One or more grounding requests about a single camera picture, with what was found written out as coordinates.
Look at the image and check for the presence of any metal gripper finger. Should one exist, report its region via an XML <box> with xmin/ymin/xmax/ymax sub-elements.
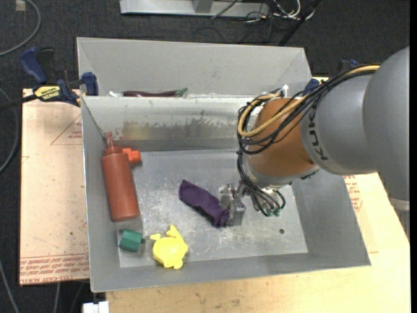
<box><xmin>227</xmin><ymin>202</ymin><xmax>247</xmax><ymax>227</ymax></box>
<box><xmin>220</xmin><ymin>183</ymin><xmax>236</xmax><ymax>210</ymax></box>

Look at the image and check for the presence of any purple cloth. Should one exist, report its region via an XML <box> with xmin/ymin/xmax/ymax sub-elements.
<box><xmin>178</xmin><ymin>179</ymin><xmax>231</xmax><ymax>229</ymax></box>

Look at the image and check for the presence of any grey metal bin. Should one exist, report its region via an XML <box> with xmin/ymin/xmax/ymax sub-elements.
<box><xmin>76</xmin><ymin>37</ymin><xmax>371</xmax><ymax>293</ymax></box>

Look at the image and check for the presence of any yellow toy animal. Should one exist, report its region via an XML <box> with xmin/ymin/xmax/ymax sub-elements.
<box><xmin>149</xmin><ymin>224</ymin><xmax>189</xmax><ymax>270</ymax></box>

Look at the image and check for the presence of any orange toy block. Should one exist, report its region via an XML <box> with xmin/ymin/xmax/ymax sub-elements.
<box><xmin>122</xmin><ymin>147</ymin><xmax>142</xmax><ymax>166</ymax></box>

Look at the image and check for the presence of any green toy block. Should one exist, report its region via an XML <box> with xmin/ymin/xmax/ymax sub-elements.
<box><xmin>118</xmin><ymin>229</ymin><xmax>144</xmax><ymax>252</ymax></box>

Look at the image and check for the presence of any red-brown squeeze bottle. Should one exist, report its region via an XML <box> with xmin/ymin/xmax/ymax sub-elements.
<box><xmin>100</xmin><ymin>130</ymin><xmax>141</xmax><ymax>223</ymax></box>

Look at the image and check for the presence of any brown cardboard board red print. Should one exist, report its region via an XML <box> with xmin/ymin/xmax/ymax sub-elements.
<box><xmin>19</xmin><ymin>88</ymin><xmax>381</xmax><ymax>286</ymax></box>

